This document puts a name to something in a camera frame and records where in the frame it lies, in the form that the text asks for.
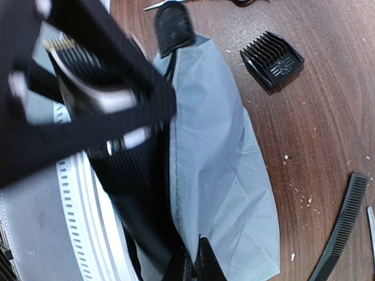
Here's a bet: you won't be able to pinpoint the right black comb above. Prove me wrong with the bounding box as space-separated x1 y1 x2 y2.
309 173 369 281

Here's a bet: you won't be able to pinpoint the large black-handled scissors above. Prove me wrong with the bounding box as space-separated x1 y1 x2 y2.
367 206 375 256

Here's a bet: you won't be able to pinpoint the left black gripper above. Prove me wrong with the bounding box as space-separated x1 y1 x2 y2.
1 1 176 187

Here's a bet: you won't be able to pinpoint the small black-handled scissors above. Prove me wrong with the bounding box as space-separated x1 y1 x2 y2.
143 0 186 11

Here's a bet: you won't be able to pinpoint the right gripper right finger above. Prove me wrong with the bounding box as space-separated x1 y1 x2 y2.
195 237 227 281

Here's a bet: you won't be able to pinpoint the grey zipper pouch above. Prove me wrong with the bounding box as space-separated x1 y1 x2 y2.
111 1 281 281

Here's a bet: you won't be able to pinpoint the black silver hair clipper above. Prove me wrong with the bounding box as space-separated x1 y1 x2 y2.
44 36 165 202

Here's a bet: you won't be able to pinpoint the black clipper guard attachment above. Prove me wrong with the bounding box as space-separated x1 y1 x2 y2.
240 31 305 90

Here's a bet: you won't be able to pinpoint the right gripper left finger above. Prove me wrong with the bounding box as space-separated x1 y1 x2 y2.
163 248 193 281

